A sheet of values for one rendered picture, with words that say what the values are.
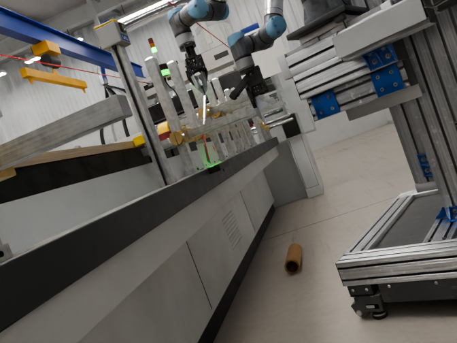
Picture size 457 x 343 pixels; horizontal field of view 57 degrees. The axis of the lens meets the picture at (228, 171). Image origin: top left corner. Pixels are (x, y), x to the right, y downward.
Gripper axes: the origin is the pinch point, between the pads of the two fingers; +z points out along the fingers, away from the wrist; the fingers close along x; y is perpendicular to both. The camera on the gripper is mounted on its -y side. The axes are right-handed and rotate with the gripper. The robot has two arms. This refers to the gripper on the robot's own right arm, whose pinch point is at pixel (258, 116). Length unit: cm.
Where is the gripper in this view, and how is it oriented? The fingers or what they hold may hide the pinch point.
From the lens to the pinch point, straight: 180.7
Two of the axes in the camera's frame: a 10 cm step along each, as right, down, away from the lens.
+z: 3.5, 9.4, 0.5
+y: 9.1, -3.3, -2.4
